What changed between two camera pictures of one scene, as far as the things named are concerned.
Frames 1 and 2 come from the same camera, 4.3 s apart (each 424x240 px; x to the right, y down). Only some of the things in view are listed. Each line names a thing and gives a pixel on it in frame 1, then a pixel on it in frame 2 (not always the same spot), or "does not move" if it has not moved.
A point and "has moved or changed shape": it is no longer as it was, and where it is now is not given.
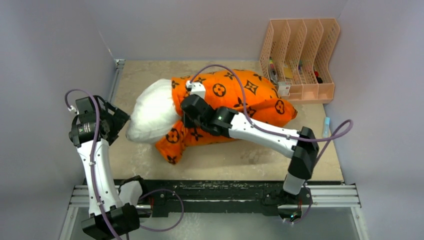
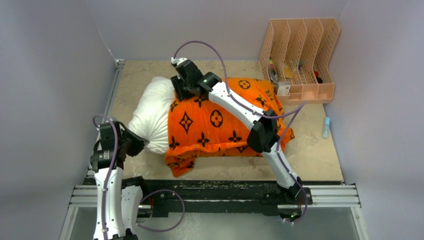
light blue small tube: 326,127 does not move
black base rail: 171,198 does not move
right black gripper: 188,123 -> 177,82
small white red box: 284,87 does not move
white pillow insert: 154,110 has moved or changed shape
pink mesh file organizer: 297,51 does not move
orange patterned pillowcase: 248,93 has moved or changed shape
